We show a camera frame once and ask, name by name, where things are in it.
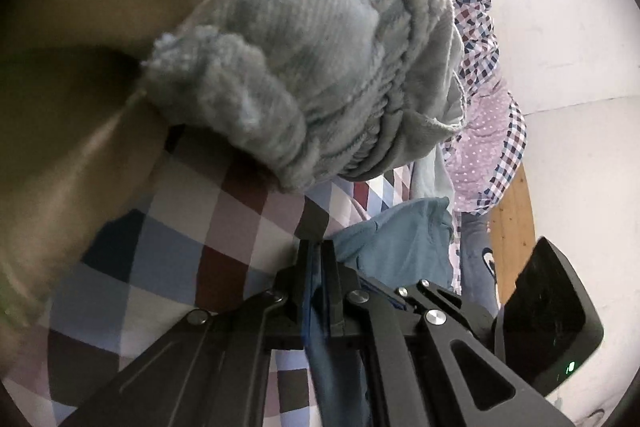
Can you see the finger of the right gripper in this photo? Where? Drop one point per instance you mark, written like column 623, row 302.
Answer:
column 426, row 295
column 377, row 288

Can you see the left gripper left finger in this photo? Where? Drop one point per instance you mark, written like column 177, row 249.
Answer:
column 209, row 369

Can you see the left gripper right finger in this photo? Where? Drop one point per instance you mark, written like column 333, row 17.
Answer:
column 423, row 369

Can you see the teal blue shirt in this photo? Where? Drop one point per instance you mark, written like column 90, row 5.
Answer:
column 398, row 247

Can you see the blue grey plush pillow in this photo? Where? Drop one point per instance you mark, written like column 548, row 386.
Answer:
column 477, row 263

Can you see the wooden headboard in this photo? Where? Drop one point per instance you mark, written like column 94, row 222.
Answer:
column 512, row 234

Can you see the grey green sweatshirt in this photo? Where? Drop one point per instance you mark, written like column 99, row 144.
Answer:
column 430, row 178

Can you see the plaid checkered bed sheet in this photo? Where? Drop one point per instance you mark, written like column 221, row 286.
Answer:
column 209, row 235

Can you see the purple polka dot pillow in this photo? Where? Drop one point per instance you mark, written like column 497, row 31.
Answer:
column 483, row 158

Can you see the light blue elastic-cuff garment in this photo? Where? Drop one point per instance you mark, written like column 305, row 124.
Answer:
column 314, row 89

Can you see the beige khaki garment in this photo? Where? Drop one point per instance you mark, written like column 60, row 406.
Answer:
column 77, row 140

